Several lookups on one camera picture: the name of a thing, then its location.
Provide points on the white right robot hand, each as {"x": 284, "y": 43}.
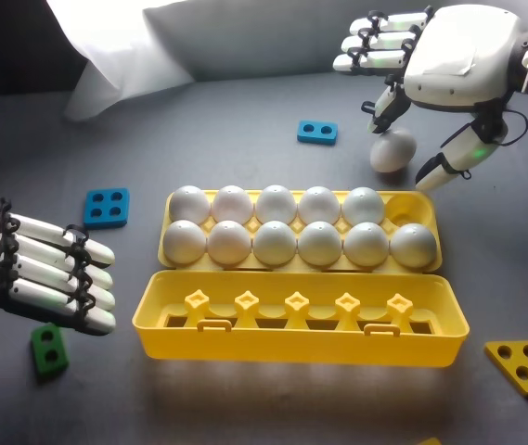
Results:
{"x": 463, "y": 55}

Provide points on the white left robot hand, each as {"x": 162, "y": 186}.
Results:
{"x": 36, "y": 269}

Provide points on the white toy egg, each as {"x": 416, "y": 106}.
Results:
{"x": 184, "y": 243}
{"x": 228, "y": 243}
{"x": 320, "y": 243}
{"x": 190, "y": 204}
{"x": 363, "y": 205}
{"x": 276, "y": 204}
{"x": 319, "y": 204}
{"x": 231, "y": 204}
{"x": 413, "y": 245}
{"x": 365, "y": 243}
{"x": 392, "y": 150}
{"x": 275, "y": 243}

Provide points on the yellow egg carton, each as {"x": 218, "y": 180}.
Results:
{"x": 291, "y": 352}

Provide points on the blue square four-hole block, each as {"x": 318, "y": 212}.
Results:
{"x": 106, "y": 220}

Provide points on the green two-hole block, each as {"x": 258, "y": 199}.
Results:
{"x": 49, "y": 366}

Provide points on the blue two-hole block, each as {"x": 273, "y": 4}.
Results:
{"x": 317, "y": 139}

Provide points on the white cloth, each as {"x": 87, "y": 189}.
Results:
{"x": 119, "y": 55}

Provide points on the grey table cloth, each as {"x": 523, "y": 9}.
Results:
{"x": 245, "y": 153}

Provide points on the yellow triangle three-hole block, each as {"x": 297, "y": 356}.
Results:
{"x": 518, "y": 366}

